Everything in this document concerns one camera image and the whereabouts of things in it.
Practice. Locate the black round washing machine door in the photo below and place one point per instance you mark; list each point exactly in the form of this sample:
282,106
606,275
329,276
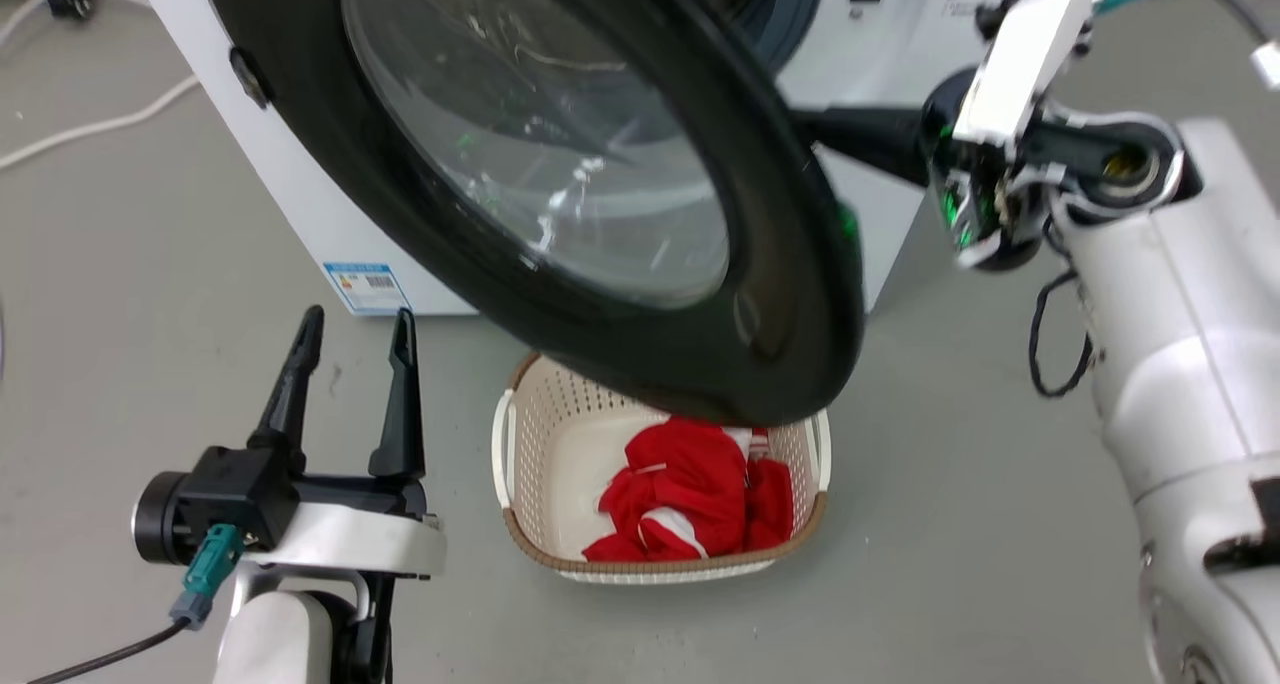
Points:
780,294

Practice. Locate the black floor plug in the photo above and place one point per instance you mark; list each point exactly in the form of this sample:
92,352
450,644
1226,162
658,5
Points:
70,4

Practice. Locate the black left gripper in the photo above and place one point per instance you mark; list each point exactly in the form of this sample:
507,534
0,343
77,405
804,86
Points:
240,489

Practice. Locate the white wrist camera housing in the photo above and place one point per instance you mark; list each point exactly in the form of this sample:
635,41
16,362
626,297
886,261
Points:
1025,59

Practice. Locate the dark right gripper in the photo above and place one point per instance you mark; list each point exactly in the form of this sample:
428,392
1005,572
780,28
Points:
985,214

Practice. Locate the blue energy label sticker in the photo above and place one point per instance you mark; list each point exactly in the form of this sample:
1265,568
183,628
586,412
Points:
368,287

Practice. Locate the white front-load washing machine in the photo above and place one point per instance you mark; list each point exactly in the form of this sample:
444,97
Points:
900,49

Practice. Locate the red and white garment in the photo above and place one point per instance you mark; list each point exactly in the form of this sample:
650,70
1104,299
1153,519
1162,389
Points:
690,474

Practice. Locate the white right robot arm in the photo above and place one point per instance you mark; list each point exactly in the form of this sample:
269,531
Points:
1180,364

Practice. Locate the cream perforated laundry basket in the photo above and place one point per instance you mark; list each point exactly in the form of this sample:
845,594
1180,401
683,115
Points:
560,464

